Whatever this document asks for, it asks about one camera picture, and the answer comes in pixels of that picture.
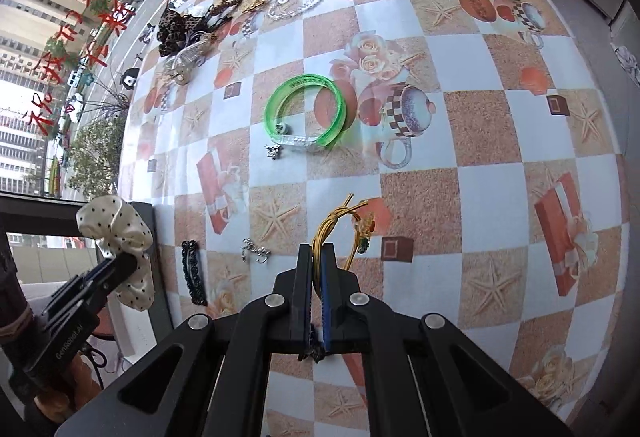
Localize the green plastic bracelet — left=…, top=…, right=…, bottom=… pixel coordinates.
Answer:
left=263, top=74, right=348, bottom=150

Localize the white polka dot scrunchie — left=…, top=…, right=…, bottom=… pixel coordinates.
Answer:
left=76, top=196, right=156, bottom=313

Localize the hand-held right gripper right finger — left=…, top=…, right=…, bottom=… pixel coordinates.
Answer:
left=320, top=243, right=573, bottom=437

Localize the clear hair clip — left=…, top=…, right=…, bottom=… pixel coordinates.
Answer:
left=162, top=34, right=213, bottom=85

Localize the leopard print scrunchie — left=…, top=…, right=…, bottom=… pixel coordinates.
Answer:
left=157, top=9, right=211, bottom=58

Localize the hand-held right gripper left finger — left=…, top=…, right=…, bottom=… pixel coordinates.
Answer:
left=55, top=243, right=315, bottom=437

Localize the person's left hand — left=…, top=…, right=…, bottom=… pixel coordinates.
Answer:
left=35, top=357, right=103, bottom=418

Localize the yellow cord bracelet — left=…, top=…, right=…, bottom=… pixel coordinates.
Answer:
left=299, top=198, right=377, bottom=363

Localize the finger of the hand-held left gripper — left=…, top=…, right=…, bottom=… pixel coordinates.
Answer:
left=80, top=264, right=143, bottom=315
left=42, top=253, right=126, bottom=318

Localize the checkered printed tablecloth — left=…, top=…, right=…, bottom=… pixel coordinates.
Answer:
left=117, top=0, right=632, bottom=437

